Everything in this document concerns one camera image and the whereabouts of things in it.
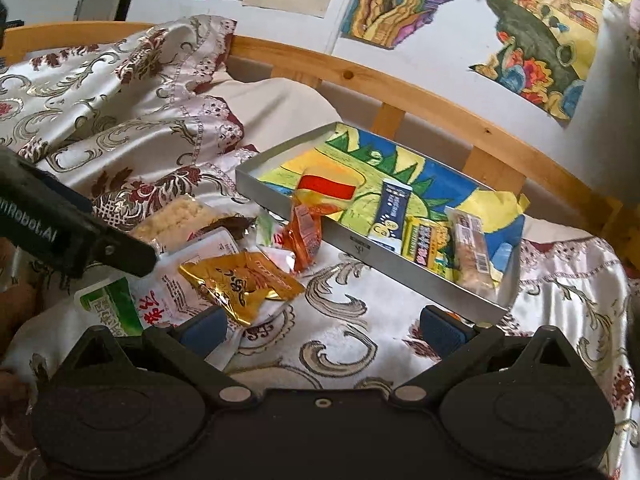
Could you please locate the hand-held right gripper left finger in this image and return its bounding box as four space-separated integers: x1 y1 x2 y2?
70 306 257 411

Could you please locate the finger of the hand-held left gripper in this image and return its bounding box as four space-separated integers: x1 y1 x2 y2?
82 210 160 277

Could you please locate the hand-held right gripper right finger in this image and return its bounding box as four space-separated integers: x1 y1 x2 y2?
387 305 571 408

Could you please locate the large white green packet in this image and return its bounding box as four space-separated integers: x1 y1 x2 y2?
74 226 261 373

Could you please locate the clear puffed rice packet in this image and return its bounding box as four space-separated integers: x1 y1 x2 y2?
130 196 223 256

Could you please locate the gold foil snack packet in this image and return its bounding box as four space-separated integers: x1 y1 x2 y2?
178 251 307 329

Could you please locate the grey metal tray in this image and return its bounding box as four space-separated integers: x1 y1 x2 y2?
235 121 526 322

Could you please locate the clear rice cracker packet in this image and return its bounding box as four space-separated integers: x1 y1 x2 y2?
445 206 502 295

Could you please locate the yellow green snack packet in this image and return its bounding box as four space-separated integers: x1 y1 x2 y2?
400 215 457 277

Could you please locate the clear packet of dark dates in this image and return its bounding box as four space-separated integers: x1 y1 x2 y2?
187 214 261 243

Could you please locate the small white green packet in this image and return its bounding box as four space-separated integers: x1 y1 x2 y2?
254 207 298 263

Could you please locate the blue white stick packet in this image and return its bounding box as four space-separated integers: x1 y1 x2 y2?
366 180 414 255

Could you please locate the orange red sauce packet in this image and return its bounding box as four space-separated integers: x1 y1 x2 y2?
281 165 360 274

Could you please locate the floral satin blanket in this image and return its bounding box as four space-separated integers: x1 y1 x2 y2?
0 15 640 480

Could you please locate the colourful drawing paper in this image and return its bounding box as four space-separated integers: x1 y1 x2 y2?
255 122 531 286

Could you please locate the plain cream cloth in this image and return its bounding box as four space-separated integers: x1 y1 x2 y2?
202 67 346 176

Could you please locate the wooden bed rail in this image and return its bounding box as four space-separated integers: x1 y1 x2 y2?
0 20 640 271

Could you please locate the white wall pipe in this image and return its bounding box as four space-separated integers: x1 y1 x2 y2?
325 0 361 56

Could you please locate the yellow green landscape wall poster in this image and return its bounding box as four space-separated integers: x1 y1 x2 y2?
469 0 606 126

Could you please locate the seaweed pattern wall poster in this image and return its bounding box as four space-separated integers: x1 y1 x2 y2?
340 0 493 51

